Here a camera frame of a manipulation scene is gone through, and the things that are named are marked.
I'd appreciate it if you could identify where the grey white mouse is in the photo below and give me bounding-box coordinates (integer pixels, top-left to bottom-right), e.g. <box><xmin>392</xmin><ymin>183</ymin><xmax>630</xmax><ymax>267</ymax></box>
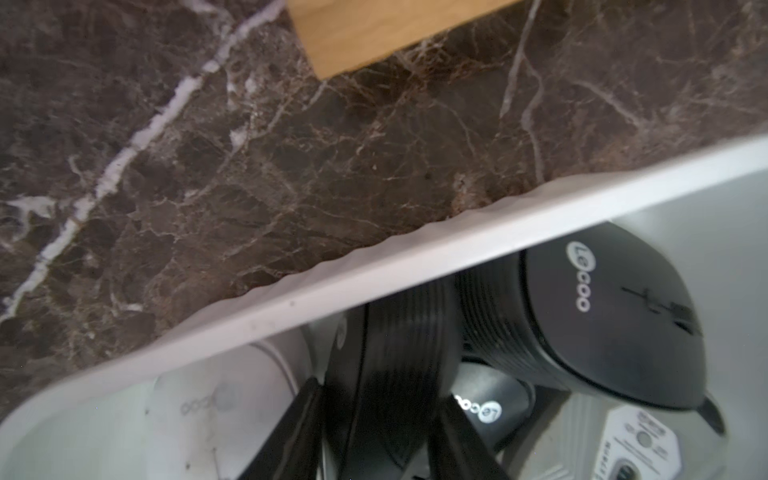
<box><xmin>499</xmin><ymin>392</ymin><xmax>728</xmax><ymax>479</ymax></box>

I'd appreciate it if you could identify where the white storage box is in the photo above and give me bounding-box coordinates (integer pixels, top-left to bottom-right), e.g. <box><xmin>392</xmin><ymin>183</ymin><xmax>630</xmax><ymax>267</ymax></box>
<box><xmin>1</xmin><ymin>135</ymin><xmax>767</xmax><ymax>479</ymax></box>

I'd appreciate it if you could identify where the wooden easel stand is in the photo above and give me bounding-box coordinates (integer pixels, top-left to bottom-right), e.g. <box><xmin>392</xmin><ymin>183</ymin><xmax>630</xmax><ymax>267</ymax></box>
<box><xmin>286</xmin><ymin>0</ymin><xmax>510</xmax><ymax>80</ymax></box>

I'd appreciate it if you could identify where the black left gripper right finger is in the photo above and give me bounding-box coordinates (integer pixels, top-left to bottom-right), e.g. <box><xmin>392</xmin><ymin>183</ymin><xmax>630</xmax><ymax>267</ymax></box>
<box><xmin>427</xmin><ymin>397</ymin><xmax>509</xmax><ymax>480</ymax></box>

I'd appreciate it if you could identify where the white computer mouse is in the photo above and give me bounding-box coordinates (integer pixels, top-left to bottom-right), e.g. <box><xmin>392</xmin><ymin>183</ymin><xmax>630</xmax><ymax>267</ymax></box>
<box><xmin>145</xmin><ymin>335</ymin><xmax>312</xmax><ymax>479</ymax></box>

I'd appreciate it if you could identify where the black mouse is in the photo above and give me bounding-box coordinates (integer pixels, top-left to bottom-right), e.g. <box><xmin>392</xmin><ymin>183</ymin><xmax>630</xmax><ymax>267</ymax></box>
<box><xmin>451</xmin><ymin>362</ymin><xmax>536</xmax><ymax>453</ymax></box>
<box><xmin>324</xmin><ymin>278</ymin><xmax>463</xmax><ymax>479</ymax></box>
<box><xmin>455</xmin><ymin>222</ymin><xmax>707</xmax><ymax>412</ymax></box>

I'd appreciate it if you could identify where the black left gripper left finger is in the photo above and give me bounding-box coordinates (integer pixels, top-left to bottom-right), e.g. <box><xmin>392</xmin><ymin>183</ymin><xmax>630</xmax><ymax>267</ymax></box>
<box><xmin>239</xmin><ymin>378</ymin><xmax>325</xmax><ymax>480</ymax></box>

